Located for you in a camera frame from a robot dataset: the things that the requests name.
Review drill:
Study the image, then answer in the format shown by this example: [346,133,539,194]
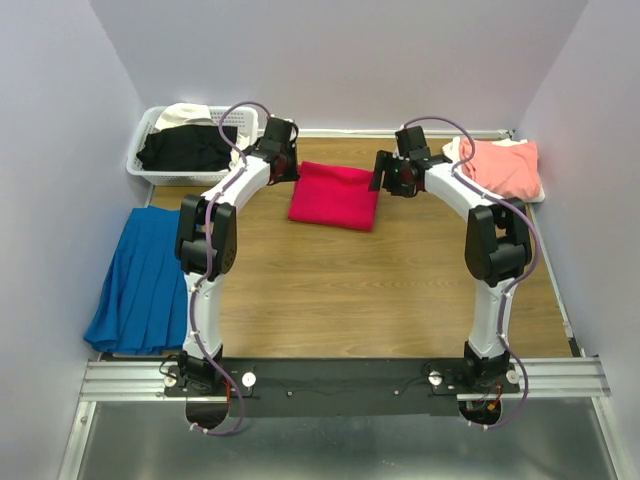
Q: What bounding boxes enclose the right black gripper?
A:
[366,150,414,198]

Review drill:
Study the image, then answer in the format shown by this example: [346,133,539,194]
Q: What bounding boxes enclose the pink folded t shirt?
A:
[461,139,545,203]

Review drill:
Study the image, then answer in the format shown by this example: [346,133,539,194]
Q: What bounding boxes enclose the black t shirt in basket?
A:
[136,125,232,172]

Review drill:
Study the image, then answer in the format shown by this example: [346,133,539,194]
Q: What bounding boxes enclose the red t shirt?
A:
[288,161,379,232]

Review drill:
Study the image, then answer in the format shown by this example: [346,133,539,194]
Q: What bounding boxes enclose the aluminium rail frame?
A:
[60,357,634,479]

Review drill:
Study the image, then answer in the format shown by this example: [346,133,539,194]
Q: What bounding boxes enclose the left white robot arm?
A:
[175,116,299,395]

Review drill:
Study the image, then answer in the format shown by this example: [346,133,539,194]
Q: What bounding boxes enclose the white folded t shirt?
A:
[441,136,547,203]

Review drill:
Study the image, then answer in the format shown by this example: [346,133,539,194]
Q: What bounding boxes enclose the cream t shirt in basket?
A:
[154,103,240,169]

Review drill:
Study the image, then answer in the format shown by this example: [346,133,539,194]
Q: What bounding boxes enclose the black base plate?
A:
[164,354,520,418]

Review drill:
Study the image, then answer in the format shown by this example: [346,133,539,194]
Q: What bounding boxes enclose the blue pleated cloth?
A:
[84,206,187,355]

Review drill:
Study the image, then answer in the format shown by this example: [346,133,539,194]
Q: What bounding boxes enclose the white plastic laundry basket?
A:
[126,103,258,186]

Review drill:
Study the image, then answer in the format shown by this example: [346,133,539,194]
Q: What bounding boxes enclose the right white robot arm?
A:
[369,125,533,392]

